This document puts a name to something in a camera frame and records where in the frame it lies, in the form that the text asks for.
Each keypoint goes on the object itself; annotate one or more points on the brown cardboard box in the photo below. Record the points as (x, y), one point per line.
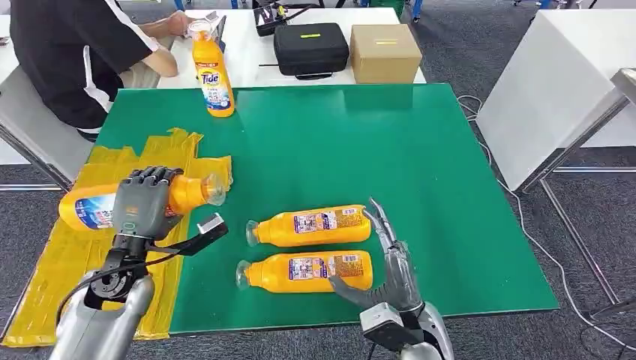
(385, 57)

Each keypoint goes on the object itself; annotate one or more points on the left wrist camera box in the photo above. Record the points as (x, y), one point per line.
(211, 226)

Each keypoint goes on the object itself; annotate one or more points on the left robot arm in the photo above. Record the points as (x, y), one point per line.
(99, 328)

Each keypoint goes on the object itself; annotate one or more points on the orange detergent bottle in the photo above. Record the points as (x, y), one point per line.
(211, 69)
(278, 231)
(268, 276)
(191, 191)

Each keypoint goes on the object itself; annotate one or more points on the steel table frame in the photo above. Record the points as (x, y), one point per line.
(576, 139)

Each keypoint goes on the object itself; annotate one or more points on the white slanted table top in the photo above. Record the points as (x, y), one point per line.
(546, 89)

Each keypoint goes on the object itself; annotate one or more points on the green table mat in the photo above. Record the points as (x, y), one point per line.
(348, 149)

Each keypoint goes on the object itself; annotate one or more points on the black carrying case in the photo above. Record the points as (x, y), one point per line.
(310, 49)

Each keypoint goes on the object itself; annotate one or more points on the dark standing tablet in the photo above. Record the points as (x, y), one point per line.
(220, 30)

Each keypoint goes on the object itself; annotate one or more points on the person's left hand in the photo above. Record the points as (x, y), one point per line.
(178, 24)

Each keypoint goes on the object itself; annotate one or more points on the person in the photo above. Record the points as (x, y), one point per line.
(59, 54)

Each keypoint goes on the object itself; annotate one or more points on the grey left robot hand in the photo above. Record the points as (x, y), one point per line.
(144, 208)

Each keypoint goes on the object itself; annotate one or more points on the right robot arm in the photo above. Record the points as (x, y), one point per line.
(437, 333)

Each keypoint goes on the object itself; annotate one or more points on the grey table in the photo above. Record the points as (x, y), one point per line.
(30, 144)

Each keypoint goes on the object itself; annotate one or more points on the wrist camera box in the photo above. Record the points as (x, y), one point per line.
(385, 325)
(211, 226)

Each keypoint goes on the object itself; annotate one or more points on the yellow plastic sheet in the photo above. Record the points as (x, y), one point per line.
(64, 258)

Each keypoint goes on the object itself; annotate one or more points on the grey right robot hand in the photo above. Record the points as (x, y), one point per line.
(400, 278)

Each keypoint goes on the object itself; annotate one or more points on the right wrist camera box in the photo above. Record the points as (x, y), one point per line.
(385, 325)

